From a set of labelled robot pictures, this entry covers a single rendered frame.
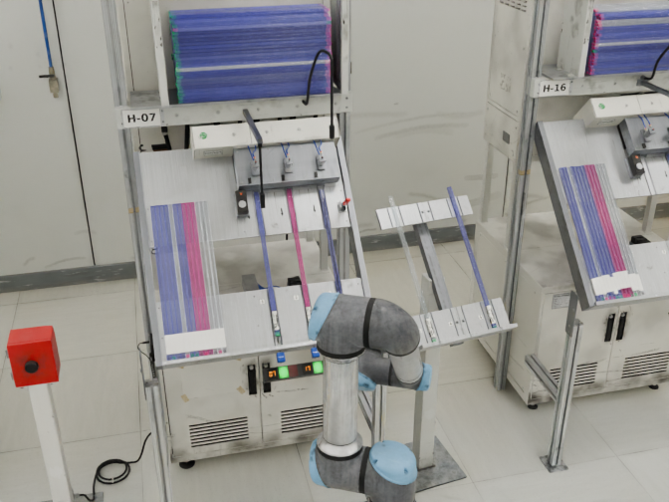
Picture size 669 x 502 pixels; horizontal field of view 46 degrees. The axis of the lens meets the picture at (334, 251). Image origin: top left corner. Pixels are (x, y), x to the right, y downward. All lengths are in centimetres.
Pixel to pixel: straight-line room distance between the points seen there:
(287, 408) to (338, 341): 126
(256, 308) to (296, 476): 83
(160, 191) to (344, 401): 106
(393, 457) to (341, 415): 18
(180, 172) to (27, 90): 165
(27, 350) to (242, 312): 66
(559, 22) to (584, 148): 47
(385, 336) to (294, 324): 79
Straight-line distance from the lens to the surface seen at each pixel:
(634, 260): 298
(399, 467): 198
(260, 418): 304
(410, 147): 450
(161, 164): 267
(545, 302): 315
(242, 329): 250
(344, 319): 178
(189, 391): 292
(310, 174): 262
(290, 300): 253
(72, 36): 409
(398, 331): 178
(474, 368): 370
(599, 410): 357
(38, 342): 257
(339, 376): 187
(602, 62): 304
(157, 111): 263
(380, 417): 278
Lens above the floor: 210
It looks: 27 degrees down
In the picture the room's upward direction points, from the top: straight up
